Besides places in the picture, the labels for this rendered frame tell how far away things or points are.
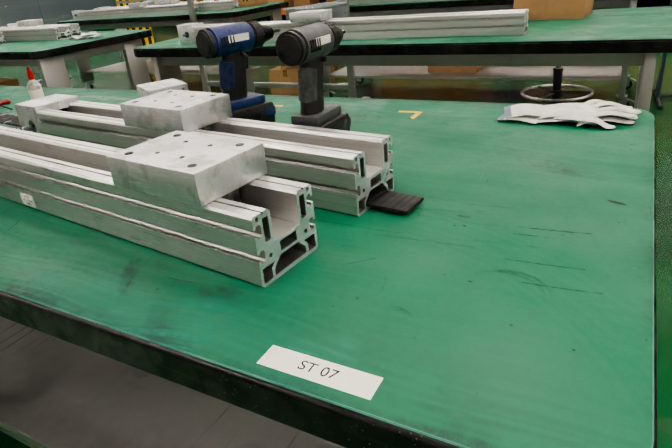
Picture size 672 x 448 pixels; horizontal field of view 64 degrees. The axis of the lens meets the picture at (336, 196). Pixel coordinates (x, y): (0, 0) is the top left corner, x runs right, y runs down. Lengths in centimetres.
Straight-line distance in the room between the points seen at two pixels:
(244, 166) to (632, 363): 43
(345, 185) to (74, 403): 95
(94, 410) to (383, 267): 95
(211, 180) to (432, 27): 178
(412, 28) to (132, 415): 174
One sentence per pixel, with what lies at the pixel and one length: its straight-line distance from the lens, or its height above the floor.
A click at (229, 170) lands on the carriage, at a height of 89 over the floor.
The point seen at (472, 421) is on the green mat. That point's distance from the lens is 43.
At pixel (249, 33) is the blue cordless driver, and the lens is 116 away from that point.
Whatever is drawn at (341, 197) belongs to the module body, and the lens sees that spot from 72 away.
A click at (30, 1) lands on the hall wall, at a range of 1439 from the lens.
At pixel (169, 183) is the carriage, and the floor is 89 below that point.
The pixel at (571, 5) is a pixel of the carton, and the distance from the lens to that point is 263.
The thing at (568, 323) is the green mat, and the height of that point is 78.
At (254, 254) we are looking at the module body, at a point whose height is 82.
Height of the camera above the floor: 109
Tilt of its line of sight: 24 degrees down
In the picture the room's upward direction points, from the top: 6 degrees counter-clockwise
